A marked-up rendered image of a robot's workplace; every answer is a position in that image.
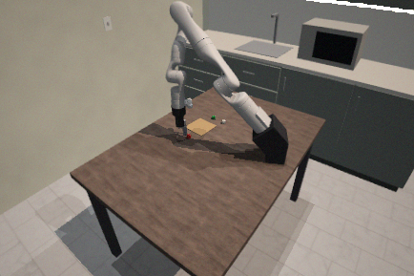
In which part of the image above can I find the tan square mat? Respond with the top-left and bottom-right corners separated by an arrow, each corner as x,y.
187,118 -> 217,136

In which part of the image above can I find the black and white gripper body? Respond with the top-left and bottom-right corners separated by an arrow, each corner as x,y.
171,98 -> 193,127

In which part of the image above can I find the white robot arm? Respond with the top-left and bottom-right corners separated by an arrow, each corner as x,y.
166,1 -> 271,134

